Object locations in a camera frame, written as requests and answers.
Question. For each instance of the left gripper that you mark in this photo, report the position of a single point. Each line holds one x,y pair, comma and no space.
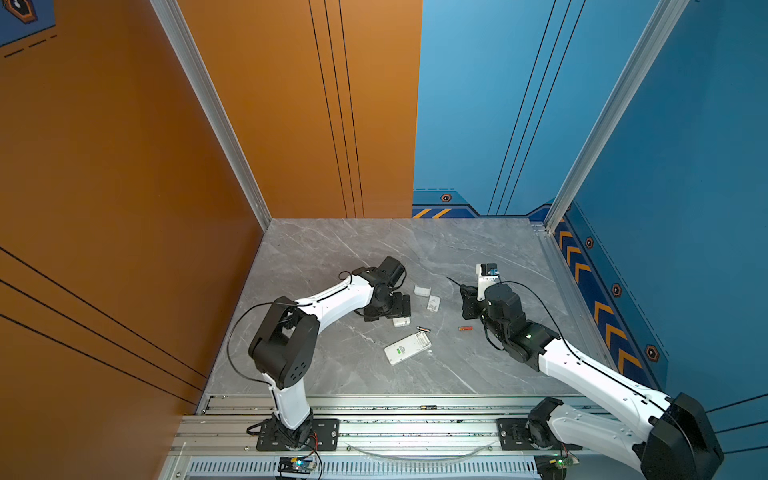
402,307

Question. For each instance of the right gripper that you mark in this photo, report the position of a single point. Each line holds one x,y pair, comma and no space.
469,302

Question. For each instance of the white battery cover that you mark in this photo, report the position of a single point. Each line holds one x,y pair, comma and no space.
433,303
422,291

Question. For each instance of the white TCL remote control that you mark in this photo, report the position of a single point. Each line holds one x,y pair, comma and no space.
407,347

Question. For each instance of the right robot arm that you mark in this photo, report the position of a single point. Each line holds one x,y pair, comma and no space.
657,435

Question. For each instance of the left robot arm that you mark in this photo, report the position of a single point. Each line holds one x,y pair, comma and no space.
282,350

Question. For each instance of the left green circuit board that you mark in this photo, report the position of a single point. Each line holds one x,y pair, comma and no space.
302,467

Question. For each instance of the green circuit board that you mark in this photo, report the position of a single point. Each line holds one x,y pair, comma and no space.
302,467
555,467

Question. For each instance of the right green circuit board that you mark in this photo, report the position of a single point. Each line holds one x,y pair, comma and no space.
555,467

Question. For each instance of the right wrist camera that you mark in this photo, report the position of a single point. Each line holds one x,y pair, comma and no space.
487,276

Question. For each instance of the aluminium rail frame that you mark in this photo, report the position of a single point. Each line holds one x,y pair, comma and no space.
396,436

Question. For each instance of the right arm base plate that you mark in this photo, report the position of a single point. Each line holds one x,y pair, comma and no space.
522,434

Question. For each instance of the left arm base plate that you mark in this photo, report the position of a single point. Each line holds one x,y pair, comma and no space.
320,434

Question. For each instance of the right aluminium corner post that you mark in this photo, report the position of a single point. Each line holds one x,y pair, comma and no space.
653,38

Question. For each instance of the aluminium corner post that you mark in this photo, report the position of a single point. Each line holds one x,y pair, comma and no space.
177,31
653,38

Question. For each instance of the left aluminium corner post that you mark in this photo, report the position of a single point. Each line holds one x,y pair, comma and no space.
177,31

